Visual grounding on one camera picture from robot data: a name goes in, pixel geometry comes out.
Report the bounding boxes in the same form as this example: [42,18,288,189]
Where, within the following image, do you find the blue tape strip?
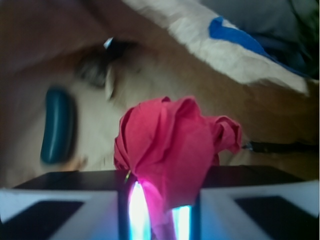
[208,16,309,78]

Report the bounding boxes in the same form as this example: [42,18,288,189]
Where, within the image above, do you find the brown paper bag tray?
[0,0,320,188]

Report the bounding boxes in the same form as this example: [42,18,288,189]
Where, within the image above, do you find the black tape right corner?
[242,141,319,154]

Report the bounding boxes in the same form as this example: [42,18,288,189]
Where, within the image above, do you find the green toy cucumber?
[40,86,75,165]

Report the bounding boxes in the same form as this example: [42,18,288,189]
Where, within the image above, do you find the orange conch seashell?
[66,156,88,171]

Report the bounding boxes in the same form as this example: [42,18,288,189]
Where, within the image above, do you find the red paper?
[114,96,242,240]

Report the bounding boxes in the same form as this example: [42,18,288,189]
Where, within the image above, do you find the brown rock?
[74,51,110,88]

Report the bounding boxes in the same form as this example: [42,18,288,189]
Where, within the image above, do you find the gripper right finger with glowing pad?
[173,165,320,240]

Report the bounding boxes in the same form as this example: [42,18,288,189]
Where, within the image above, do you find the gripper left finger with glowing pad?
[0,170,152,240]

